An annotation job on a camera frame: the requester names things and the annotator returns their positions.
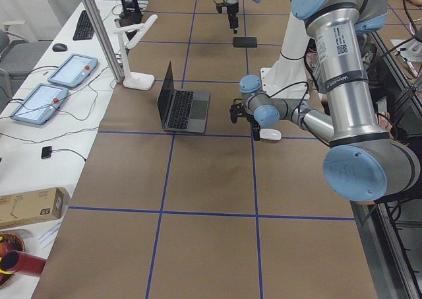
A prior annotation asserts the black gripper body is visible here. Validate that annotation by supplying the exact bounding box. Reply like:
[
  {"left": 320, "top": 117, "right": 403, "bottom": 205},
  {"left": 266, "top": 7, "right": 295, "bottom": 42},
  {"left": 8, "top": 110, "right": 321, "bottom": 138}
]
[
  {"left": 216, "top": 2, "right": 239, "bottom": 28},
  {"left": 229, "top": 98, "right": 244, "bottom": 124}
]

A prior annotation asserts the teach pendant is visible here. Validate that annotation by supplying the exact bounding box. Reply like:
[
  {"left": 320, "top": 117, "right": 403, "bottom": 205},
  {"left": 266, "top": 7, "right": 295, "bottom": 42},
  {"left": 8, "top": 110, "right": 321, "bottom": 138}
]
[
  {"left": 47, "top": 53, "right": 98, "bottom": 88},
  {"left": 11, "top": 84, "right": 69, "bottom": 125}
]

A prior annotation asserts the cardboard box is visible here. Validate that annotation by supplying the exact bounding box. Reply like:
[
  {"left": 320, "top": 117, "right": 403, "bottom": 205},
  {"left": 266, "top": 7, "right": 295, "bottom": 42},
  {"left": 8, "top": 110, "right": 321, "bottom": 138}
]
[{"left": 1, "top": 187, "right": 69, "bottom": 229}]

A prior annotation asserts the red cylinder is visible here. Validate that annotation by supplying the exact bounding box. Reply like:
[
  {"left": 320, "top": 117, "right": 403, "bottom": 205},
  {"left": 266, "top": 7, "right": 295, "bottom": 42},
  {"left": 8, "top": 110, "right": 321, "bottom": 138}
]
[{"left": 1, "top": 250, "right": 46, "bottom": 277}]

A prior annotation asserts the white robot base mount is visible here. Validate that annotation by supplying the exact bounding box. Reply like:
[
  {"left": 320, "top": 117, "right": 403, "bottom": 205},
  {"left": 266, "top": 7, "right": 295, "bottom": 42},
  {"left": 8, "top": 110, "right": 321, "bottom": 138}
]
[{"left": 260, "top": 14, "right": 309, "bottom": 99}]

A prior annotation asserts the white computer mouse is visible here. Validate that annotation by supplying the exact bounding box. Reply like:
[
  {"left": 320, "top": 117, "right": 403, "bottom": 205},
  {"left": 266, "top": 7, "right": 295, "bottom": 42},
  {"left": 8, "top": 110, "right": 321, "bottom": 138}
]
[{"left": 260, "top": 129, "right": 282, "bottom": 141}]

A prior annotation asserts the black keyboard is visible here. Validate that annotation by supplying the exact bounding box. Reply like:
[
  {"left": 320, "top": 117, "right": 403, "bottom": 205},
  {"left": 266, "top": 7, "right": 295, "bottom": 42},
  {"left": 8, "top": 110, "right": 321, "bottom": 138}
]
[{"left": 73, "top": 10, "right": 94, "bottom": 41}]

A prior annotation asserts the black mouse pad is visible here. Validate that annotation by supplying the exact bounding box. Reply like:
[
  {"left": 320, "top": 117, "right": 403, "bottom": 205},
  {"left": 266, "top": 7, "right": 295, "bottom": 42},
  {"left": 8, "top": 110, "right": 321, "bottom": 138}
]
[{"left": 233, "top": 36, "right": 258, "bottom": 48}]

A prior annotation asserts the lower teach pendant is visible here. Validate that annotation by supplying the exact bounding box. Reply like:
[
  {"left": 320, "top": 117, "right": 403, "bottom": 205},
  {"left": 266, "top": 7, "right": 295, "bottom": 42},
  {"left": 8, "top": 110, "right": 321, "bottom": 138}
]
[{"left": 11, "top": 84, "right": 69, "bottom": 125}]

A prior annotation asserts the aluminium frame post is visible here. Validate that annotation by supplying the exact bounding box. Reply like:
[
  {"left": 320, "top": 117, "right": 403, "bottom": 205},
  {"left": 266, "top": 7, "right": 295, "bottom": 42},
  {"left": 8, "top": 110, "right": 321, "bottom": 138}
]
[{"left": 82, "top": 0, "right": 124, "bottom": 83}]

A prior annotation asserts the white desk lamp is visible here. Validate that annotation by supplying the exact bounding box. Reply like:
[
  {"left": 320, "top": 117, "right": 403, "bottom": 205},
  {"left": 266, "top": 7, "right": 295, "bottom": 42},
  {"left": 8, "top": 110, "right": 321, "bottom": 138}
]
[{"left": 113, "top": 14, "right": 158, "bottom": 90}]

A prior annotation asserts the upper teach pendant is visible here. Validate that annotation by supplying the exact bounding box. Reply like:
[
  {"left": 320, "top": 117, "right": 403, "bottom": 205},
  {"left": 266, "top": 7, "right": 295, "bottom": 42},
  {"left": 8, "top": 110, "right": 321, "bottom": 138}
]
[{"left": 47, "top": 53, "right": 98, "bottom": 88}]

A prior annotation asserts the grey laptop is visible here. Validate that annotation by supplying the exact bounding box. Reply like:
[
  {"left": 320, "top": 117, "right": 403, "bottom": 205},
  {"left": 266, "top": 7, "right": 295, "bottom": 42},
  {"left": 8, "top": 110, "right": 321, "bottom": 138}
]
[{"left": 157, "top": 62, "right": 210, "bottom": 133}]

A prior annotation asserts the black desk mouse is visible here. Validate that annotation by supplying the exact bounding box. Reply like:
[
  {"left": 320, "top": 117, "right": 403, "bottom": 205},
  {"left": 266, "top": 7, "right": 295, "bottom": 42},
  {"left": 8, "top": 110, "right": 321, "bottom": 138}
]
[{"left": 52, "top": 43, "right": 68, "bottom": 52}]

